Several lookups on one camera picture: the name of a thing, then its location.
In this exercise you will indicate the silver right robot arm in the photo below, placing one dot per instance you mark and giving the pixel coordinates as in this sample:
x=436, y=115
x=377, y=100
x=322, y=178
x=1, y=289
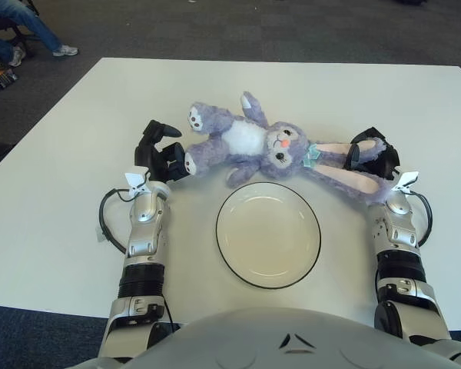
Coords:
x=399, y=234

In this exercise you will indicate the dark printed box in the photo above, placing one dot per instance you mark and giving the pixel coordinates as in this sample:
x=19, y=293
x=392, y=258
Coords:
x=0, y=76

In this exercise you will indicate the purple plush bunny doll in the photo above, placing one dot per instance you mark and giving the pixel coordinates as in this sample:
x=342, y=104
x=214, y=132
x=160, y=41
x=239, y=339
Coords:
x=246, y=138

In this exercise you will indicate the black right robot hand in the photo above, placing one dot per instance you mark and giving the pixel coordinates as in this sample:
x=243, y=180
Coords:
x=388, y=157

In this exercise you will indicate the grey robot torso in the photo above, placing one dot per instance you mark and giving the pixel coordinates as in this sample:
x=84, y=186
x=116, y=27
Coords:
x=253, y=346

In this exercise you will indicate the white plate with black rim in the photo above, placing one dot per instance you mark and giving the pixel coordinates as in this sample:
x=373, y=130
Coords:
x=269, y=238

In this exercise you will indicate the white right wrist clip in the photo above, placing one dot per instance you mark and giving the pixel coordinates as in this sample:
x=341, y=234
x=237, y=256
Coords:
x=406, y=180

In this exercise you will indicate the person legs in blue jeans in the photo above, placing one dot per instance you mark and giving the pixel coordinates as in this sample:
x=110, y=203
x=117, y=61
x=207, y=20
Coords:
x=34, y=23

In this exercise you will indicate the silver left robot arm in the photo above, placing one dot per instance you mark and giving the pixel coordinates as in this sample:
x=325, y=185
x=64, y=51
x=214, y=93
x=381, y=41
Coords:
x=146, y=230

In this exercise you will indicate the black office chair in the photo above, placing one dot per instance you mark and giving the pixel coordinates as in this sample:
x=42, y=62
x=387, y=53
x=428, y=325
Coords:
x=23, y=38

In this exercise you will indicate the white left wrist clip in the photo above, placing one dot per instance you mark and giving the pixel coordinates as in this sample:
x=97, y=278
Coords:
x=135, y=180

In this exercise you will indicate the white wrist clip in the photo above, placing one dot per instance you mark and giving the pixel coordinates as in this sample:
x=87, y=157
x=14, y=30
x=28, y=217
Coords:
x=135, y=180
x=406, y=180

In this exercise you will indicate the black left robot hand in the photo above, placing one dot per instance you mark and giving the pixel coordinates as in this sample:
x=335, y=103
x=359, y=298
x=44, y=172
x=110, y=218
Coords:
x=153, y=157

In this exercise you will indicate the white sneaker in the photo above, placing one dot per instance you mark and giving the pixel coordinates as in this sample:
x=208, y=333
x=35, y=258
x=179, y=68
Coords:
x=17, y=57
x=66, y=50

